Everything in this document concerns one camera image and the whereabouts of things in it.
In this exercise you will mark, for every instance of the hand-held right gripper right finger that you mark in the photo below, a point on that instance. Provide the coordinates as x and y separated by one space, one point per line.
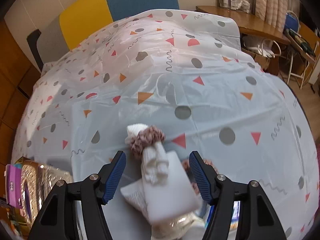
200 177

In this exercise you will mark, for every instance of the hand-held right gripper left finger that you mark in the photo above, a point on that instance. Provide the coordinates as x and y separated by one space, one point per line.
113 177

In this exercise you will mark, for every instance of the white sponge block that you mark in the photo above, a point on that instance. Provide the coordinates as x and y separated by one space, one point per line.
172 195

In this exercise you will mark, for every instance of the white sock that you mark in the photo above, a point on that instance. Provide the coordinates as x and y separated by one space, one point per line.
152 165

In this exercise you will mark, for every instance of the blue tissue pack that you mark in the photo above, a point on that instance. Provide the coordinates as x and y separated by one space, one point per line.
236 212

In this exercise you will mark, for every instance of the white mesh cloth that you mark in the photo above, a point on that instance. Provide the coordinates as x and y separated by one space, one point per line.
133 197

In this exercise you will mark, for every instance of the clear plastic packet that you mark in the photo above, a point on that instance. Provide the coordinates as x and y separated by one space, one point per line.
180 227

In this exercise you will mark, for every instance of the ornate gold tissue box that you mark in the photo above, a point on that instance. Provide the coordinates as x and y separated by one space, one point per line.
47 187

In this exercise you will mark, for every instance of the purple cardboard box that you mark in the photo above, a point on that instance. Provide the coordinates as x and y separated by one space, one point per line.
13 185

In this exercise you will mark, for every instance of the wooden wardrobe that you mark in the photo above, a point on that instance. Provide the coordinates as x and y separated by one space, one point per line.
12 85

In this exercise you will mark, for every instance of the white bag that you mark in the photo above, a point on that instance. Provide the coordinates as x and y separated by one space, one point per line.
260 48

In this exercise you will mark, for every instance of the wooden desk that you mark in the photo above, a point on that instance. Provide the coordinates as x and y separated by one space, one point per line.
240 20

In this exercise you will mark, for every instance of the grey yellow blue headboard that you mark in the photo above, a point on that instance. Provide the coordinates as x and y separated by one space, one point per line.
85 15

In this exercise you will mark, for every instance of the boxes on desk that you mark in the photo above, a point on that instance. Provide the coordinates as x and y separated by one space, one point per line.
233 1

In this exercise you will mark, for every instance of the blue metal chair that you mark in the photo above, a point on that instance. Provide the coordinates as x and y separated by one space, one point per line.
292 21

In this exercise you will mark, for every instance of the beige patterned curtain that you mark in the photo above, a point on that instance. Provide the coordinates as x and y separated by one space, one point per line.
272 0

